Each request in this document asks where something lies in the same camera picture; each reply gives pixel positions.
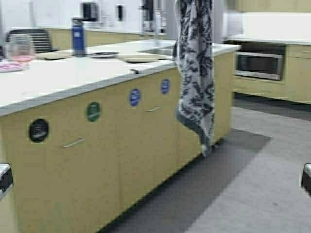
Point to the black white patterned cloth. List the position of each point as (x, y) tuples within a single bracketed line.
[(193, 56)]

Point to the wine glass with pink liquid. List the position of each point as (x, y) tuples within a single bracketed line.
[(22, 50)]

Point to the blue recycle sticker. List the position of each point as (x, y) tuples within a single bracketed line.
[(134, 97)]

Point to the green compost sticker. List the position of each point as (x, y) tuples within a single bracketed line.
[(93, 111)]

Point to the right brown cutting board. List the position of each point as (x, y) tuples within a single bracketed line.
[(141, 58)]

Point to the island sink basin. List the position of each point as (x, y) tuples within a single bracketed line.
[(167, 51)]

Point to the wooden kitchen island cabinet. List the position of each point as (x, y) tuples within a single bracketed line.
[(127, 152)]

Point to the dark metal plate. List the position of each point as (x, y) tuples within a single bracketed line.
[(103, 54)]

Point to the built-in steel microwave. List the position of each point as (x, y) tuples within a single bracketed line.
[(260, 60)]

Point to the black soap dispenser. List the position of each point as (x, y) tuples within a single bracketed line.
[(119, 11)]

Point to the blue water bottle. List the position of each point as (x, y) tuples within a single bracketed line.
[(78, 37)]

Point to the black paper towel dispenser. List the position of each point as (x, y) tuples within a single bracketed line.
[(89, 11)]

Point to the left black office chair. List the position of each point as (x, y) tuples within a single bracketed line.
[(39, 38)]

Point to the pink polka dot plate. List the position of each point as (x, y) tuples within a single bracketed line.
[(8, 66)]

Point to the metal drawer handle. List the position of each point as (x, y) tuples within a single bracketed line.
[(71, 144)]

